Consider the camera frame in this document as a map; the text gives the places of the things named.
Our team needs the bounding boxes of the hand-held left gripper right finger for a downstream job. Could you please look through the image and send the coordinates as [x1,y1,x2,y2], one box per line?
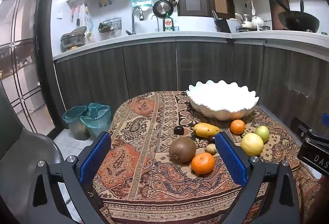
[214,131,301,224]

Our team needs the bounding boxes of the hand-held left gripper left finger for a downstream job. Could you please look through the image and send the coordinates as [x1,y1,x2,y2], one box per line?
[26,131,112,224]

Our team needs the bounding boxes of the yellow lemon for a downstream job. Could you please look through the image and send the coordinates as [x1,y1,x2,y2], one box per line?
[240,133,264,157]

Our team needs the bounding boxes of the orange tangerine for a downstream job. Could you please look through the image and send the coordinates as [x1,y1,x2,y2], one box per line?
[191,152,215,175]
[230,119,246,135]

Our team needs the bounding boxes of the brown kiwi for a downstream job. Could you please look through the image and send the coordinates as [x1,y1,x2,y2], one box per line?
[169,137,197,165]

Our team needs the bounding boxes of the white scalloped bowl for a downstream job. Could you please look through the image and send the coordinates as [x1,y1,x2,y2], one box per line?
[186,80,259,121]

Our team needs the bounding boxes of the bin with teal bag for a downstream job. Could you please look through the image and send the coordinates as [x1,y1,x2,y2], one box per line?
[62,105,90,140]
[80,103,112,138]

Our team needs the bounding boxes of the yellow mango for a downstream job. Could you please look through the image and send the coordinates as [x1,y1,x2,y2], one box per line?
[193,123,221,138]

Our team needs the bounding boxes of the patterned tablecloth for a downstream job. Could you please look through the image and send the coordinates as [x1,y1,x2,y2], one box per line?
[85,90,322,224]

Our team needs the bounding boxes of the grey plastic chair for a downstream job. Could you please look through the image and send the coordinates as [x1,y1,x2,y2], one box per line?
[0,80,65,224]

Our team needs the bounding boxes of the black wok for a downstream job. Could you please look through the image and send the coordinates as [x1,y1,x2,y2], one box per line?
[269,0,320,33]

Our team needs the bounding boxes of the dark wood kitchen cabinets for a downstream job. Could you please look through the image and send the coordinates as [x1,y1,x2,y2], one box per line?
[53,36,329,137]

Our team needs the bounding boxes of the brown cutting board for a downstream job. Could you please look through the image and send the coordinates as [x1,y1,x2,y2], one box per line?
[269,0,291,30]

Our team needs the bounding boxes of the white teapot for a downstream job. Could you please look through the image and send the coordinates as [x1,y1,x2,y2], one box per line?
[250,16,265,28]

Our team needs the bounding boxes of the large metal pot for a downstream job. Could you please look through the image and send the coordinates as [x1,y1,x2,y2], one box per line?
[61,27,87,53]

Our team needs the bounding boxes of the black knife block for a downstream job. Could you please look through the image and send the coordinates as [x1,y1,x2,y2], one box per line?
[212,10,232,33]

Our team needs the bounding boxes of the white kitchen countertop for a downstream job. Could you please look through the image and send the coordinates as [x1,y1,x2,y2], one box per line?
[53,30,329,61]

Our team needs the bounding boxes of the glass sliding door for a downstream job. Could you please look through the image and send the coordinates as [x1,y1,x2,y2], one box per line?
[0,0,56,137]

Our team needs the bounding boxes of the tall chrome faucet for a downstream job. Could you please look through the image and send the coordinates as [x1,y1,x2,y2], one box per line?
[132,7,144,35]

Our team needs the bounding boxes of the small chrome faucet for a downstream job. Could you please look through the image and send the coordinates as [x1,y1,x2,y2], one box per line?
[151,14,160,32]

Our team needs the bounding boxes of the green dish soap bottle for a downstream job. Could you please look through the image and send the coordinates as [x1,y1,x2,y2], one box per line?
[163,11,173,32]

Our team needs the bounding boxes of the hanging black frying pan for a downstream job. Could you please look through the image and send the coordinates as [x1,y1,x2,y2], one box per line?
[153,0,167,18]

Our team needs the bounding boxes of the black wire basket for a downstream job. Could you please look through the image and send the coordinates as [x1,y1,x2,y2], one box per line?
[98,17,122,33]

